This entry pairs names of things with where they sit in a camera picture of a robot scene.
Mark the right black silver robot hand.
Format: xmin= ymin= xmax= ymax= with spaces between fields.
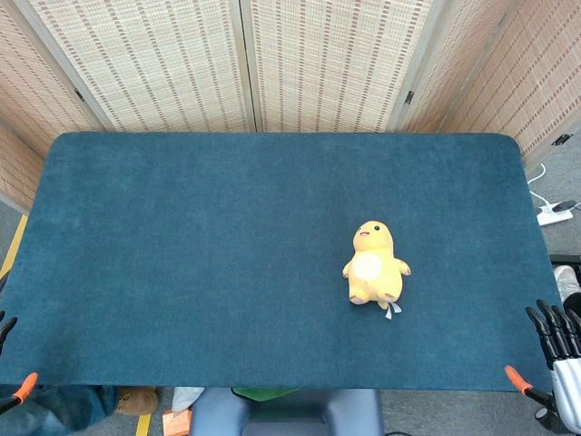
xmin=505 ymin=299 xmax=581 ymax=429

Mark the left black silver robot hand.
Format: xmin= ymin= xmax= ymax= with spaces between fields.
xmin=0 ymin=311 xmax=40 ymax=411

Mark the yellow plush duck toy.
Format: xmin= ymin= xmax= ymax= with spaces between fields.
xmin=342 ymin=220 xmax=413 ymax=321

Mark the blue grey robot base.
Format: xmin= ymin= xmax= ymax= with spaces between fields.
xmin=189 ymin=388 xmax=385 ymax=436

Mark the white shoe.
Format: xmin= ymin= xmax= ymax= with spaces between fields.
xmin=553 ymin=264 xmax=581 ymax=303

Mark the teal cloth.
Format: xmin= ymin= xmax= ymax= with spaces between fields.
xmin=0 ymin=384 xmax=121 ymax=436

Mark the brown fuzzy shoe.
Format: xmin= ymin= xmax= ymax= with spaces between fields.
xmin=114 ymin=386 xmax=161 ymax=416

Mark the white power strip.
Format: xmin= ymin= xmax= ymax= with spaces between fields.
xmin=536 ymin=204 xmax=575 ymax=227

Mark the grey cloth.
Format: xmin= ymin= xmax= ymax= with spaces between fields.
xmin=171 ymin=386 xmax=206 ymax=412

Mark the orange block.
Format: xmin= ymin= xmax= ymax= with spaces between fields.
xmin=162 ymin=408 xmax=192 ymax=436

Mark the blue felt table mat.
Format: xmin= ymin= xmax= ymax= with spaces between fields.
xmin=0 ymin=131 xmax=581 ymax=392

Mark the woven bamboo screen panel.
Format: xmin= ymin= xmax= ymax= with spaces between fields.
xmin=0 ymin=0 xmax=106 ymax=213
xmin=239 ymin=0 xmax=447 ymax=134
xmin=395 ymin=0 xmax=581 ymax=170
xmin=13 ymin=0 xmax=256 ymax=134

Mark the green object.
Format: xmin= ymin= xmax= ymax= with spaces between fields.
xmin=230 ymin=386 xmax=301 ymax=403

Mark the white power cable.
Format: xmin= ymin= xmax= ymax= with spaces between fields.
xmin=526 ymin=163 xmax=553 ymax=209

